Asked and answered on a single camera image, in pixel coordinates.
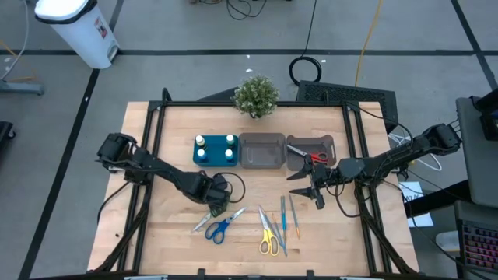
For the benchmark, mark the black desk device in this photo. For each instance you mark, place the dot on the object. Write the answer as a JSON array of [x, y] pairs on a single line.
[[490, 116]]

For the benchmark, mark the grey stand base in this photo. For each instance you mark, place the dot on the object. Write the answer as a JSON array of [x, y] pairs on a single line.
[[23, 87]]

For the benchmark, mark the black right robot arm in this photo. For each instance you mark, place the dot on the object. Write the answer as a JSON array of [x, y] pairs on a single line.
[[389, 161]]

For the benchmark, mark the black floor object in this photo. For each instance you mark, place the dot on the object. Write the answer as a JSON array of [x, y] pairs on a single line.
[[5, 130]]

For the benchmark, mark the backlit keyboard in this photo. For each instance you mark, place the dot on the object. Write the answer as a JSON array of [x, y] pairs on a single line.
[[480, 245]]

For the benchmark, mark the grey translucent plastic bin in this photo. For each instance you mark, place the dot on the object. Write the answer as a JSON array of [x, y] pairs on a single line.
[[261, 153], [311, 142]]

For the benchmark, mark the white trash can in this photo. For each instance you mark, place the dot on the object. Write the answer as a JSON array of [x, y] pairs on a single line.
[[81, 35]]

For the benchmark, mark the teal paint bottle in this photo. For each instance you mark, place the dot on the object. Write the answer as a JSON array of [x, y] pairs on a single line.
[[229, 155]]

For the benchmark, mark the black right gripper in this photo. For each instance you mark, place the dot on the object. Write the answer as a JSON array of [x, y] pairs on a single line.
[[325, 179]]

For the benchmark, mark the white round stool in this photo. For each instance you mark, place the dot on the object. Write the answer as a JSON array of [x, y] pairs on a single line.
[[447, 241]]

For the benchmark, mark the small potted green plant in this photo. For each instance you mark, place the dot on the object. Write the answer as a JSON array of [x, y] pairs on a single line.
[[256, 96]]

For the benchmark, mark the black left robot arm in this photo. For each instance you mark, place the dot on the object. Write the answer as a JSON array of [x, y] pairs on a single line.
[[163, 171]]

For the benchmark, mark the blue plastic tray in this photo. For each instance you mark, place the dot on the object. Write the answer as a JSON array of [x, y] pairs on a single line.
[[216, 149]]

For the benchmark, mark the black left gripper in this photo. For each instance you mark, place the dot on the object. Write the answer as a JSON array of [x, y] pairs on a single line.
[[210, 190]]

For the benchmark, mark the black mesh computer case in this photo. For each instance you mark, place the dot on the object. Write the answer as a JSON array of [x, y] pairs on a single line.
[[346, 99]]

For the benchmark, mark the white paper sheet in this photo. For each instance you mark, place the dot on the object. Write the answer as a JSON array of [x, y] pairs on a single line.
[[414, 190]]

